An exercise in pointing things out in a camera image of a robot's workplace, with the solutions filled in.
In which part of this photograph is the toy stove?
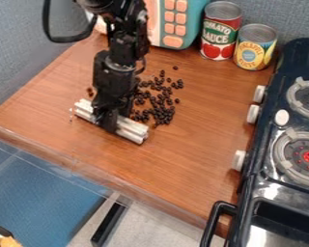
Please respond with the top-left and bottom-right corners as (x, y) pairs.
(198, 38), (309, 247)

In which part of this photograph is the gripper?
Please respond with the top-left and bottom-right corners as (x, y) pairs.
(90, 49), (142, 135)

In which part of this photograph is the toy microwave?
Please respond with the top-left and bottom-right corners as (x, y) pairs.
(92, 0), (211, 50)

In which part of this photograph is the red tomato can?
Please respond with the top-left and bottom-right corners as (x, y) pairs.
(198, 0), (245, 62)

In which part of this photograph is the yellow pineapple can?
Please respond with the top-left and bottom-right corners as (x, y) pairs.
(232, 23), (279, 71)

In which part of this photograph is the pile of black bits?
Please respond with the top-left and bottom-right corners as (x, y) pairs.
(129, 65), (186, 126)

